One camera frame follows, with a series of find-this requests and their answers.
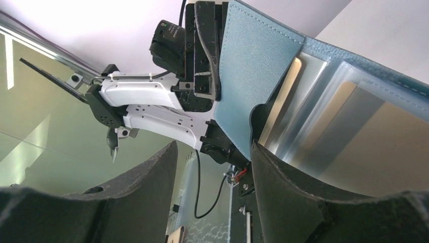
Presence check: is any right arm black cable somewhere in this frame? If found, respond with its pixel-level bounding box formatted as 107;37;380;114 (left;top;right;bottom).
193;149;232;220

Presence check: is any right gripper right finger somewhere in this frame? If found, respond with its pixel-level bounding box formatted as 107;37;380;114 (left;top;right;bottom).
251;142;428;242

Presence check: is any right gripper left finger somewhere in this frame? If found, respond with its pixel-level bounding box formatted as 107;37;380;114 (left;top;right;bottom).
1;141;178;242

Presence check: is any blue leather card holder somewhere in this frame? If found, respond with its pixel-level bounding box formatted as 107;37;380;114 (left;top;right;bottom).
213;0;429;198

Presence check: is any gold credit card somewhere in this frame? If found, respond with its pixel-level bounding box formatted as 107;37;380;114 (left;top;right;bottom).
290;82;428;196

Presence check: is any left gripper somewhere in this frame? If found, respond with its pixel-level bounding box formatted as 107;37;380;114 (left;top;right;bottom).
174;1;222;112

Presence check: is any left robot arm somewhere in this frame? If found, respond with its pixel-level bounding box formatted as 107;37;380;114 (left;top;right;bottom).
85;1;249;168

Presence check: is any gold card in pocket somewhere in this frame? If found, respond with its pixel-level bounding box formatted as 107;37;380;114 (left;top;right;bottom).
259;57;302;145

